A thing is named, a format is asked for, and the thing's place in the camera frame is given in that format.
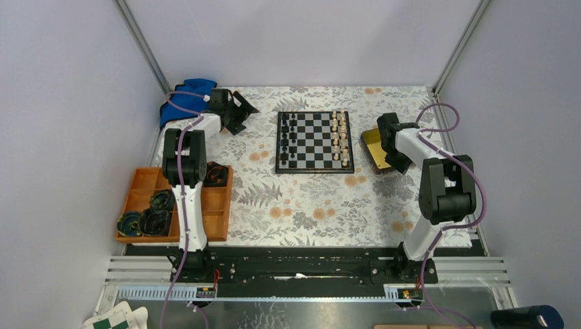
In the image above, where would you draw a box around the black mounting base rail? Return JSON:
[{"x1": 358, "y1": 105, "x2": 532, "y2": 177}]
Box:
[{"x1": 166, "y1": 247, "x2": 438, "y2": 284}]

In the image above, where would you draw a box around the folded green chess mat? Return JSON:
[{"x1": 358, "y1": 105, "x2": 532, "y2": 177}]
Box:
[{"x1": 82, "y1": 301, "x2": 149, "y2": 329}]

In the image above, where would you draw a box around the blue cloth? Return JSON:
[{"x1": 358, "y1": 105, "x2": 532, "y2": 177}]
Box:
[{"x1": 160, "y1": 78, "x2": 217, "y2": 128}]

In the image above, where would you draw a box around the black swirl coaster in tray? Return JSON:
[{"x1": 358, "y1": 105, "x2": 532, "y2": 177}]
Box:
[{"x1": 138, "y1": 208, "x2": 172, "y2": 236}]

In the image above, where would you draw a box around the gold tin box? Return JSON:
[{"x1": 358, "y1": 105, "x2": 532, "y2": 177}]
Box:
[{"x1": 359, "y1": 128, "x2": 397, "y2": 175}]

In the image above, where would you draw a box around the dark blue bottle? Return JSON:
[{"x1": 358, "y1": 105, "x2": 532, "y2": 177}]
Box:
[{"x1": 490, "y1": 305, "x2": 565, "y2": 329}]

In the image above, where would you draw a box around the dark green swirl object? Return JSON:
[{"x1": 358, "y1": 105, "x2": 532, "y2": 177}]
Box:
[{"x1": 149, "y1": 189, "x2": 175, "y2": 212}]

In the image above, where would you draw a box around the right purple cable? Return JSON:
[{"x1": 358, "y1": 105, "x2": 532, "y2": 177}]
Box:
[{"x1": 401, "y1": 103, "x2": 488, "y2": 329}]

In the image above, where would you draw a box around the black white chess board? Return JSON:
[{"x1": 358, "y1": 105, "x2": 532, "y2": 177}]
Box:
[{"x1": 275, "y1": 110, "x2": 355, "y2": 174}]

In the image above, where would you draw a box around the black orange swirl object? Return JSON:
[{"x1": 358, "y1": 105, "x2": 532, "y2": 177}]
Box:
[{"x1": 204, "y1": 161, "x2": 230, "y2": 187}]

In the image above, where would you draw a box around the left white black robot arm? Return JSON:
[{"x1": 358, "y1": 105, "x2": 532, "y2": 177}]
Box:
[{"x1": 162, "y1": 88, "x2": 258, "y2": 282}]

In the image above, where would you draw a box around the green black swirl disc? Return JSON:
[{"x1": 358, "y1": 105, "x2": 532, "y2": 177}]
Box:
[{"x1": 116, "y1": 211, "x2": 143, "y2": 237}]

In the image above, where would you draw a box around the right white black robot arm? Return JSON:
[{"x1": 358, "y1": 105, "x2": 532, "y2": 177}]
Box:
[{"x1": 377, "y1": 112, "x2": 476, "y2": 283}]

